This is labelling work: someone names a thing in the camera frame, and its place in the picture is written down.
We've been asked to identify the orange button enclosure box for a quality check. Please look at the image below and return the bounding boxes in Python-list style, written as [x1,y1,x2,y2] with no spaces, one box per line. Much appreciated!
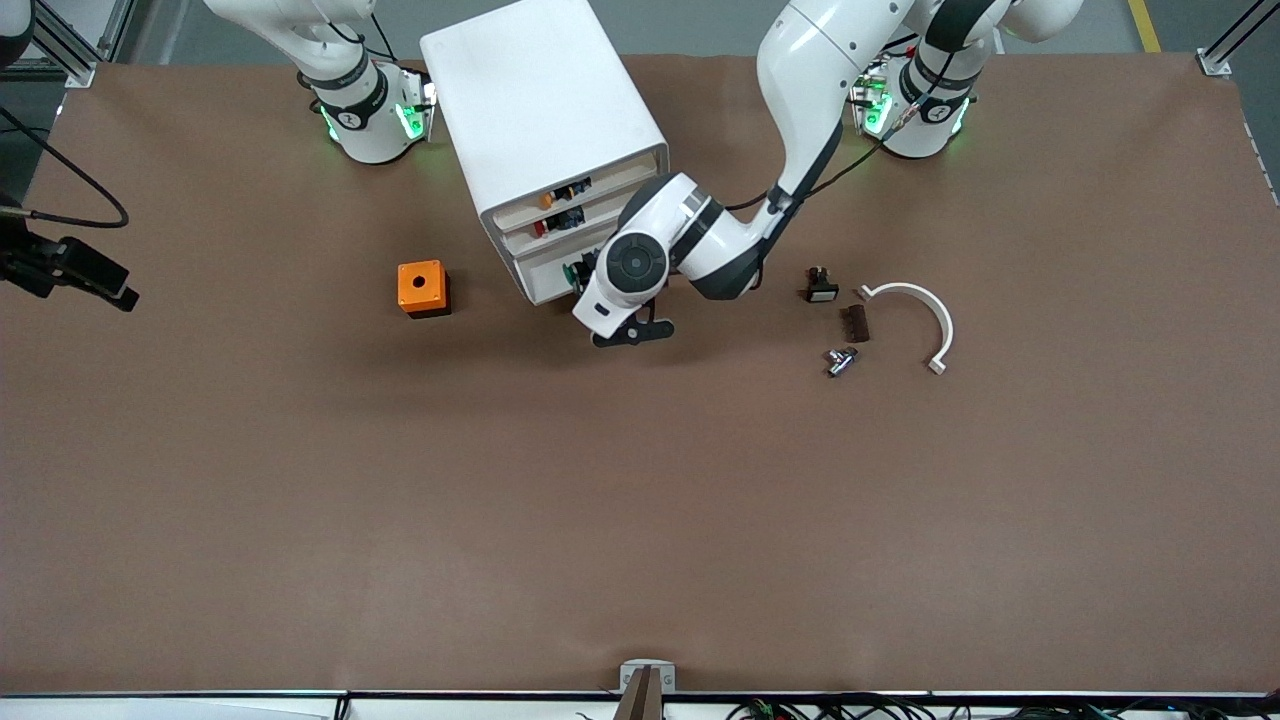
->
[396,259,452,320]

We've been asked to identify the white table edge rail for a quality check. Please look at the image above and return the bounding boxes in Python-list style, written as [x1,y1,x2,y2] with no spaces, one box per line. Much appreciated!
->
[0,688,1280,720]

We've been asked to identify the grey metal bracket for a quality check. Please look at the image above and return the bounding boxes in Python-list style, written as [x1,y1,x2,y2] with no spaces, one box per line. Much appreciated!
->
[619,659,677,694]

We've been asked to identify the white drawer cabinet housing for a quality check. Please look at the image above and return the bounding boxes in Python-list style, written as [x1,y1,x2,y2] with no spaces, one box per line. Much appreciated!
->
[420,0,673,306]

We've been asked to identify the brown post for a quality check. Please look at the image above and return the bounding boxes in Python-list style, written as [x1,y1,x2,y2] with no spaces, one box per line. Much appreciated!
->
[612,667,664,720]

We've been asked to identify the aluminium frame profile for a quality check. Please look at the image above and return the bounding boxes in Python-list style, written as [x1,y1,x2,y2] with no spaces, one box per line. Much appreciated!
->
[1197,0,1280,79]
[0,0,136,89]

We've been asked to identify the black cable bundle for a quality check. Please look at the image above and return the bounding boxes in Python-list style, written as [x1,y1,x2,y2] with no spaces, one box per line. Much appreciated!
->
[725,695,1280,720]

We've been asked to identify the white plastic drawer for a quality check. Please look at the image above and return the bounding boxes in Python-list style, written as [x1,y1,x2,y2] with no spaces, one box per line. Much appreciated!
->
[493,185,641,257]
[505,235,606,306]
[488,150,669,237]

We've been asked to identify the white half-ring pipe clamp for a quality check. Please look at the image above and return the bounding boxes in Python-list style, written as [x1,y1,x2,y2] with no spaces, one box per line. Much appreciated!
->
[856,281,956,377]

